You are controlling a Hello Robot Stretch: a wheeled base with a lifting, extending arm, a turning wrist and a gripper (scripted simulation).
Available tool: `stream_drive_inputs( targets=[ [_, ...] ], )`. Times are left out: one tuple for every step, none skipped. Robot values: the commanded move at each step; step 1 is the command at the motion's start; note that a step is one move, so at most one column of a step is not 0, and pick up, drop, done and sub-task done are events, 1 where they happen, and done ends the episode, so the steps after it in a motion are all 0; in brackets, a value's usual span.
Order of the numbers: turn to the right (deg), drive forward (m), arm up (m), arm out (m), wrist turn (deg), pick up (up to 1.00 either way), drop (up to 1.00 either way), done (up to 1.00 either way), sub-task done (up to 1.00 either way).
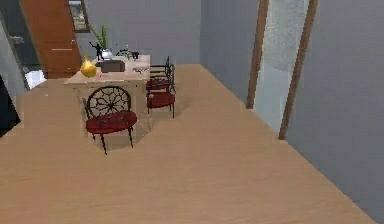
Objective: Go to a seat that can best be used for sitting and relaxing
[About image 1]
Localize red cushioned black iron chair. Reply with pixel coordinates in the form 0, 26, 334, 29
145, 55, 172, 92
146, 63, 177, 120
82, 85, 139, 156

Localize framed wall picture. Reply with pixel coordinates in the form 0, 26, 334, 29
68, 0, 91, 34

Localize orange wooden room door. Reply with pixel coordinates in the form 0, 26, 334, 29
19, 0, 83, 80

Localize green house plant white pot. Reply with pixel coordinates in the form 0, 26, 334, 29
87, 23, 115, 61

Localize gold round vase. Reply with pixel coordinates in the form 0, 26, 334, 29
79, 54, 98, 79

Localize dark brown box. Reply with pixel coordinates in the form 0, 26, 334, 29
100, 59, 127, 74

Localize pale marble dining table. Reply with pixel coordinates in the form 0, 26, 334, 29
63, 54, 152, 147

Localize black figurine statue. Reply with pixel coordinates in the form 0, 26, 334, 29
88, 41, 105, 62

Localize brown wooden doorway frame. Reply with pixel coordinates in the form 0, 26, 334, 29
245, 0, 320, 141

